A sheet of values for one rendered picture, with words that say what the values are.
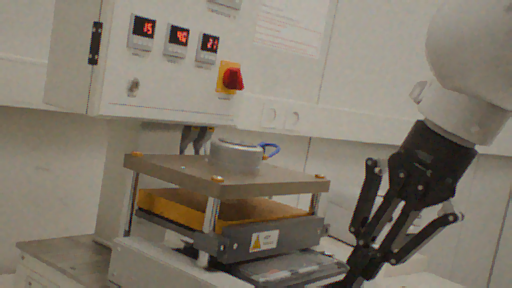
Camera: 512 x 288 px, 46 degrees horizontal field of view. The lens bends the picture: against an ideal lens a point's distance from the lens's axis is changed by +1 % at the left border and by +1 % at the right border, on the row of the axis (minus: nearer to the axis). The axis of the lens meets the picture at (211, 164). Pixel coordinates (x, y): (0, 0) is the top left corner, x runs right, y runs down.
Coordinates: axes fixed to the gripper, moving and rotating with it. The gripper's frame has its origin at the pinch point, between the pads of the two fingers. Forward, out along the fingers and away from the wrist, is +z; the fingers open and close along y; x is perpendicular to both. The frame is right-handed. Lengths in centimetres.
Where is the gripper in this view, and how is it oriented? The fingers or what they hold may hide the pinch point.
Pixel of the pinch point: (358, 272)
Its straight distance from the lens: 77.7
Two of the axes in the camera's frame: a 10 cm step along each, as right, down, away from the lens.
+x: 6.5, 0.0, 7.6
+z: -4.1, 8.4, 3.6
